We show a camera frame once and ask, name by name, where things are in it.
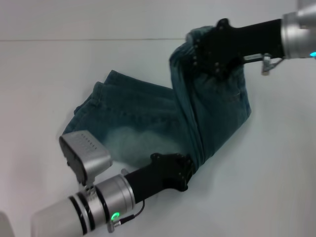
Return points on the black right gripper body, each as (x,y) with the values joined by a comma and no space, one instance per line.
(222,47)

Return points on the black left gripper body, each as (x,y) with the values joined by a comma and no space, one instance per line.
(168,172)

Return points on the blue denim shorts with print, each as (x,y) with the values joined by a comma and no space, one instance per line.
(148,118)

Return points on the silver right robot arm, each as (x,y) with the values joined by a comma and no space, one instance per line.
(296,29)

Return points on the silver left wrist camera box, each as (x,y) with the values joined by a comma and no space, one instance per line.
(86,153)

